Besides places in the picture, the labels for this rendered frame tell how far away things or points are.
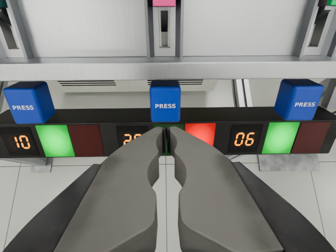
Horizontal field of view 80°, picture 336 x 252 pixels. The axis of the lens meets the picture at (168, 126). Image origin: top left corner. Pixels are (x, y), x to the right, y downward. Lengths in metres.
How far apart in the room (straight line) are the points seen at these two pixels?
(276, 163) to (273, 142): 0.74
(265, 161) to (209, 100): 0.35
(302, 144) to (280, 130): 0.03
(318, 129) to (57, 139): 0.25
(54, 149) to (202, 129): 0.15
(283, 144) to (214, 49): 0.12
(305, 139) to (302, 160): 0.78
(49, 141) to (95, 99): 0.77
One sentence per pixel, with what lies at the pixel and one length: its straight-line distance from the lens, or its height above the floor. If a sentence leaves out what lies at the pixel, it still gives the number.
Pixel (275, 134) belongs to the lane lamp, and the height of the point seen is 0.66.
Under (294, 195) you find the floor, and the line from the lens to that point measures 0.99.
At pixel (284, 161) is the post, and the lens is 0.98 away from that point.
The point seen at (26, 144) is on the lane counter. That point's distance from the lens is 0.24.
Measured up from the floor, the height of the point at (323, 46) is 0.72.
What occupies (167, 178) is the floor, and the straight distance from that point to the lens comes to 0.85.
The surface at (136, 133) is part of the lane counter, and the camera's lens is 0.20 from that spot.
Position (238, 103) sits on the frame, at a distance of 0.61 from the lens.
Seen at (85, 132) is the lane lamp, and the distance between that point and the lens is 0.21.
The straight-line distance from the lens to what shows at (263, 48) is 0.18.
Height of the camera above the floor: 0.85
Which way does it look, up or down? 73 degrees down
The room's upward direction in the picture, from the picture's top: 2 degrees clockwise
